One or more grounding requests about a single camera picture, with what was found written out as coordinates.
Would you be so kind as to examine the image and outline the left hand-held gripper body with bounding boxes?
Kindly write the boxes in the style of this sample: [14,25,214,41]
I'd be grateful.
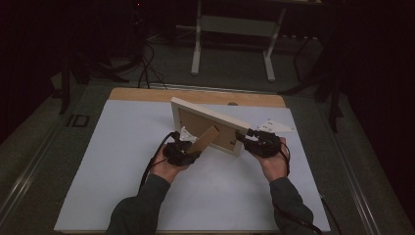
[161,126,202,166]

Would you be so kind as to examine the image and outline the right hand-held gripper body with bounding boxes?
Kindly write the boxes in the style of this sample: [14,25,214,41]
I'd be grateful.
[243,117,298,160]

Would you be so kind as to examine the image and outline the light wooden photo frame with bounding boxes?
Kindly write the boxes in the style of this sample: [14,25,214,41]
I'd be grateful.
[170,96,252,157]

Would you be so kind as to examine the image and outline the person's left hand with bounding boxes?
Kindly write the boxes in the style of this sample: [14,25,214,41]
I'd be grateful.
[150,154,191,184]

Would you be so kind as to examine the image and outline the person's right hand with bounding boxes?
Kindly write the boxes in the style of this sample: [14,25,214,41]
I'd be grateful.
[256,136,291,183]

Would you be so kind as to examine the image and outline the white table sheet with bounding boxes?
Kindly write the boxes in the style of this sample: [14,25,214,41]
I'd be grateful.
[53,99,332,234]

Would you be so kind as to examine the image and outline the wooden table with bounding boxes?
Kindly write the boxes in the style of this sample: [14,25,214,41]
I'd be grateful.
[58,86,327,235]

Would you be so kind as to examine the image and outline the black stand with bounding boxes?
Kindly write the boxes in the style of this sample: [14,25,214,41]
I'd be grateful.
[57,45,131,116]
[279,30,348,133]

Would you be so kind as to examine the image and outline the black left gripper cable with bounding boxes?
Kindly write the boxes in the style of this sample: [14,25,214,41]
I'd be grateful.
[138,130,181,194]

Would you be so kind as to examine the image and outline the black floor cables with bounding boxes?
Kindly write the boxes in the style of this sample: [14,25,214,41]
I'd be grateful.
[135,16,169,90]

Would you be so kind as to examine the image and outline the metal floor rail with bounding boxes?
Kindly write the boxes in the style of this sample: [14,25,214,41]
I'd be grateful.
[317,102,385,235]
[0,118,68,218]

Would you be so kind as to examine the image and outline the white metal desk frame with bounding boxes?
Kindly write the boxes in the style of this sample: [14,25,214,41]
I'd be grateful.
[190,0,289,83]

